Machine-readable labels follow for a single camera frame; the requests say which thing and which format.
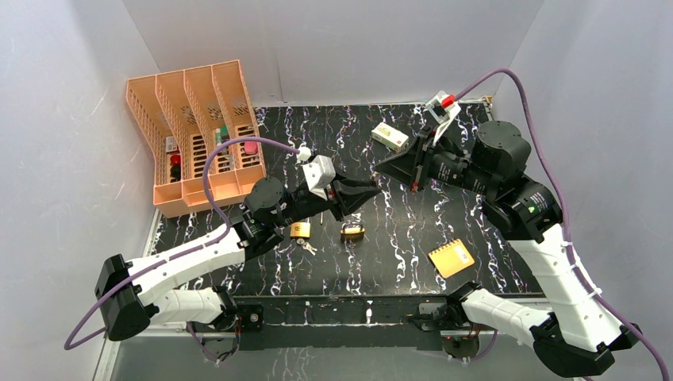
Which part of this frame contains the brass padlock centre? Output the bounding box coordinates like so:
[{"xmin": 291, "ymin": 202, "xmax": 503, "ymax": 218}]
[{"xmin": 340, "ymin": 221, "xmax": 366, "ymax": 243}]

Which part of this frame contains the pink eraser in organizer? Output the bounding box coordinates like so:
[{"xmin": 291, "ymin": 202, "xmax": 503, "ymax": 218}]
[{"xmin": 243, "ymin": 140, "xmax": 260, "ymax": 156}]

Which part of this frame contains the purple cable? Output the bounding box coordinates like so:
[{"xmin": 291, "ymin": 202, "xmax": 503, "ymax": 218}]
[
  {"xmin": 63, "ymin": 137, "xmax": 313, "ymax": 352},
  {"xmin": 441, "ymin": 68, "xmax": 671, "ymax": 381}
]

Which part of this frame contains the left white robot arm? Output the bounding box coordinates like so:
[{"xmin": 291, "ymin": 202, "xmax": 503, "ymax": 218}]
[{"xmin": 94, "ymin": 175, "xmax": 381, "ymax": 341}]

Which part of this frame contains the red black item in organizer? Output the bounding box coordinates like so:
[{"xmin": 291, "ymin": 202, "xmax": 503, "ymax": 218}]
[{"xmin": 169, "ymin": 154, "xmax": 182, "ymax": 183}]

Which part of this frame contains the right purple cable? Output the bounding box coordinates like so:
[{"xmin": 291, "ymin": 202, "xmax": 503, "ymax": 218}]
[{"xmin": 441, "ymin": 68, "xmax": 671, "ymax": 381}]

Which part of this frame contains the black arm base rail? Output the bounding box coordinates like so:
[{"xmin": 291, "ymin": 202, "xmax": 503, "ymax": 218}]
[{"xmin": 105, "ymin": 294, "xmax": 579, "ymax": 364}]

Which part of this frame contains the brass padlock long shackle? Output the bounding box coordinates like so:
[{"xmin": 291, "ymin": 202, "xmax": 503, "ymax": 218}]
[{"xmin": 289, "ymin": 212, "xmax": 325, "ymax": 241}]

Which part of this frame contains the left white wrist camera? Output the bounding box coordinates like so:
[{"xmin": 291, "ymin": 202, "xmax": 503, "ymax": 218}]
[{"xmin": 296, "ymin": 146, "xmax": 336, "ymax": 200}]

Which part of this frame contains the orange plastic file organizer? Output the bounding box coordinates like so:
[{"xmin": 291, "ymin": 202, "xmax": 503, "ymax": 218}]
[{"xmin": 126, "ymin": 60, "xmax": 266, "ymax": 217}]

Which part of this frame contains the orange spiral notebook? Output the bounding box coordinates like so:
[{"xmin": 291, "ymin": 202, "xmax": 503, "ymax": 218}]
[{"xmin": 429, "ymin": 239, "xmax": 475, "ymax": 279}]

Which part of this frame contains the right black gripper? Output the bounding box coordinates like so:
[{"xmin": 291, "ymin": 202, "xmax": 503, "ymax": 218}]
[{"xmin": 375, "ymin": 125, "xmax": 498, "ymax": 197}]

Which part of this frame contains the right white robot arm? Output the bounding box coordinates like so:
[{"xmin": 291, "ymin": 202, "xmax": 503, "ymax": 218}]
[{"xmin": 375, "ymin": 121, "xmax": 638, "ymax": 378}]

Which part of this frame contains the white green small box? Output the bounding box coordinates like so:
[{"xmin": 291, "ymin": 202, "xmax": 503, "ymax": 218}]
[{"xmin": 371, "ymin": 122, "xmax": 409, "ymax": 152}]

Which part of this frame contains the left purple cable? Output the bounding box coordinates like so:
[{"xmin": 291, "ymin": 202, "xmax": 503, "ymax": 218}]
[{"xmin": 63, "ymin": 137, "xmax": 313, "ymax": 352}]

